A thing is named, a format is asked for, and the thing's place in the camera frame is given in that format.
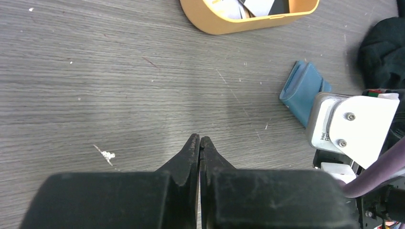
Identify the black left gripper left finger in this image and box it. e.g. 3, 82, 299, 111
21, 134, 200, 229

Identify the orange oval plastic tray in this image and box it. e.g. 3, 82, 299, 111
180, 0, 320, 35

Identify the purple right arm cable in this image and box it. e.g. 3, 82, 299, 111
337, 135, 405, 199

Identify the black t-shirt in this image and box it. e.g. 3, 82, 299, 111
357, 0, 405, 89

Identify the black card in tray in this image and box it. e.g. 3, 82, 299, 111
268, 0, 290, 15

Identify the white striped card leftover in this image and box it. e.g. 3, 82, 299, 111
205, 0, 275, 20

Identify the blue leather card holder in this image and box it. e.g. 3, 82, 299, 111
279, 61, 332, 127

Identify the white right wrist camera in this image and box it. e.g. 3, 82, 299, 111
301, 92, 400, 169

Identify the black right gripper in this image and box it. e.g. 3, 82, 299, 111
312, 88, 405, 229

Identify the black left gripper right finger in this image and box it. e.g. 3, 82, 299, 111
200, 136, 359, 229

